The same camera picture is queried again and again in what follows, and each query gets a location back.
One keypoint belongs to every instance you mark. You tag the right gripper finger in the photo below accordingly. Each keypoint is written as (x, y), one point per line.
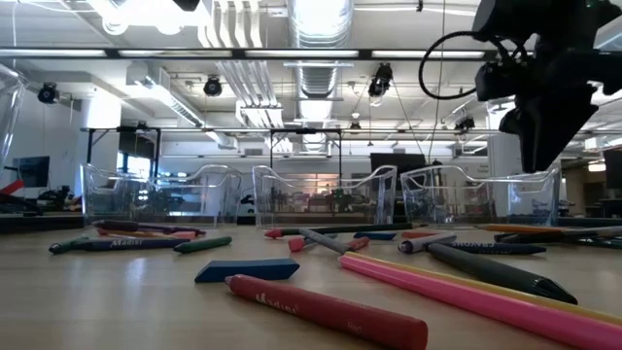
(510, 121)
(549, 131)

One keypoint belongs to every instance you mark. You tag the black pen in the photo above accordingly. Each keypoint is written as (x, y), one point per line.
(525, 237)
(486, 268)

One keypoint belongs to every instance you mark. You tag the gray pencil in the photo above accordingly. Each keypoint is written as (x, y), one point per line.
(597, 231)

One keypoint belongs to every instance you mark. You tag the dark blue marker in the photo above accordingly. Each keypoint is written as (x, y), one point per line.
(505, 249)

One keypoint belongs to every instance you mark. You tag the orange-red crayon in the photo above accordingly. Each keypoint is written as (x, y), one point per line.
(418, 234)

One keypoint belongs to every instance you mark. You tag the lavender pen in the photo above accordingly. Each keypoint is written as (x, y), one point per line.
(423, 244)

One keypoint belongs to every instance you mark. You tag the yellow pencil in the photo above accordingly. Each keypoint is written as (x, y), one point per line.
(597, 314)

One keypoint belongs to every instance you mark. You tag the small red crayon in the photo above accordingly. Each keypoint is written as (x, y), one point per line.
(358, 243)

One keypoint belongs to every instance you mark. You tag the dark green pencil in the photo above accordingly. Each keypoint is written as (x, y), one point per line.
(340, 228)

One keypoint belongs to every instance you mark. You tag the purple pen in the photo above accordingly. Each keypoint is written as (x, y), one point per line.
(116, 225)

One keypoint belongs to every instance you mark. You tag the blue Madisi crayon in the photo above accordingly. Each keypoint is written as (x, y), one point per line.
(126, 244)

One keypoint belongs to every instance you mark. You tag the blue wedge eraser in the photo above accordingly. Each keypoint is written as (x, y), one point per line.
(243, 270)

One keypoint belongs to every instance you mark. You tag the black ceiling spotlight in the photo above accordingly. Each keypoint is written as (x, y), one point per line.
(381, 78)
(213, 87)
(465, 124)
(48, 93)

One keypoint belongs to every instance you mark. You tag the black monitor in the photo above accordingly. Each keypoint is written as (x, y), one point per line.
(613, 167)
(31, 171)
(398, 161)

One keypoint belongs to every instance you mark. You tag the clear plastic bin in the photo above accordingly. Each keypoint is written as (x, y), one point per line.
(486, 204)
(272, 204)
(10, 97)
(146, 204)

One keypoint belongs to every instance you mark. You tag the red and black equipment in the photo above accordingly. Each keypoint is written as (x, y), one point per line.
(14, 204)

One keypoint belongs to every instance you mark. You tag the large red Madisi crayon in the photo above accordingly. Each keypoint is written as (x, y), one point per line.
(316, 306)

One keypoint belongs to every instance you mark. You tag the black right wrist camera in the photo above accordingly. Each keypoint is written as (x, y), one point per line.
(498, 80)

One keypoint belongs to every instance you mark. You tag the black overhead frame bar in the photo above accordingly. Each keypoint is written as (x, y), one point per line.
(238, 53)

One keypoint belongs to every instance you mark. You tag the silver ceiling duct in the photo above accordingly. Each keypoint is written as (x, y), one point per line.
(318, 78)

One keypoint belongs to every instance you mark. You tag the black table frame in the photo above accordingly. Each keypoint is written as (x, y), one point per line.
(39, 223)

